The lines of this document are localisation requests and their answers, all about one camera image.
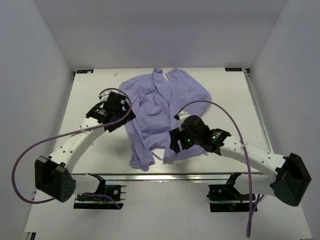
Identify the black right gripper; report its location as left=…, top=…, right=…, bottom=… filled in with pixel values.
left=169, top=126, right=202, bottom=154

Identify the lilac zip jacket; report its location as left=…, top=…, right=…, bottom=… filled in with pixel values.
left=119, top=68, right=212, bottom=171

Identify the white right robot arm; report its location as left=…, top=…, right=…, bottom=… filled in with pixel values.
left=169, top=128, right=311, bottom=207

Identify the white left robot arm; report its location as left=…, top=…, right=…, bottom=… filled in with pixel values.
left=34, top=105, right=136, bottom=203

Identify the dark left corner label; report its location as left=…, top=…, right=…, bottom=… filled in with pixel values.
left=76, top=69, right=94, bottom=74

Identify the white front cover board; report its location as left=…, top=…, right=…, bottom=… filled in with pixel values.
left=23, top=178, right=313, bottom=240

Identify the dark table corner label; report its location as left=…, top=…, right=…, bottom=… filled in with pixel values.
left=224, top=67, right=243, bottom=72

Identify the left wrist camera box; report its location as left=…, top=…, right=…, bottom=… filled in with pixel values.
left=103, top=91, right=129, bottom=115

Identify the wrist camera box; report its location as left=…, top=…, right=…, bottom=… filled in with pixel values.
left=181, top=115, right=210, bottom=137
left=103, top=91, right=129, bottom=115

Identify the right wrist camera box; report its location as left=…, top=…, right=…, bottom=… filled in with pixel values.
left=181, top=115, right=210, bottom=137

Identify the aluminium table front rail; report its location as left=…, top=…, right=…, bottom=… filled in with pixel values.
left=46, top=171, right=283, bottom=182

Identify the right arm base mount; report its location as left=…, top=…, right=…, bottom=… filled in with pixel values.
left=206, top=172, right=250, bottom=213

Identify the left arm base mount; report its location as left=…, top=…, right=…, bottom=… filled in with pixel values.
left=73, top=174, right=127, bottom=210

